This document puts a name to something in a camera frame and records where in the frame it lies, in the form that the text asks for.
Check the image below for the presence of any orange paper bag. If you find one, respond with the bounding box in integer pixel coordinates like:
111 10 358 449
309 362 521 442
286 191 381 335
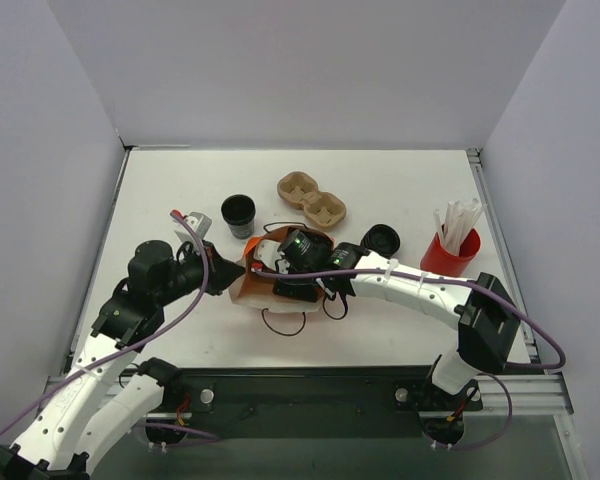
229 221 335 337

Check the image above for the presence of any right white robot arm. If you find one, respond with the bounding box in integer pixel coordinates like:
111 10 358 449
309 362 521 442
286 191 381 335
276 229 520 408

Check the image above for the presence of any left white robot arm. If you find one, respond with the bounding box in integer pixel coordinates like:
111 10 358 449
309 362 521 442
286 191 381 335
0 240 245 479

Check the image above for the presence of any stack of black lids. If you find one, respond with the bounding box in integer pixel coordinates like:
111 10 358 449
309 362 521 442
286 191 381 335
360 224 401 259

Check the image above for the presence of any brown cardboard cup carrier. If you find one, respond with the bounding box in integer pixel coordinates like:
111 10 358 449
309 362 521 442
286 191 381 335
276 171 347 230

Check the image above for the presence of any red plastic cup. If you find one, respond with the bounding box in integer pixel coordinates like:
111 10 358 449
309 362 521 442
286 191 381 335
420 228 481 277

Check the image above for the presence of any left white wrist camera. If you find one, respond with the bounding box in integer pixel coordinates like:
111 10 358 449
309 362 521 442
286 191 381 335
170 209 212 247

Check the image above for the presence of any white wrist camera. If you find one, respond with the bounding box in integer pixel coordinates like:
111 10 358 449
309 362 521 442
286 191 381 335
253 239 290 274
170 209 212 247

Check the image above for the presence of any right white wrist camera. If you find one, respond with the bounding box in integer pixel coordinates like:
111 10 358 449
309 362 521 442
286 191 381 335
253 239 290 274

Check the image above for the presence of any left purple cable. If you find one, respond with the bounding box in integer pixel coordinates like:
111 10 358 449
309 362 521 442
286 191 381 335
0 209 221 448

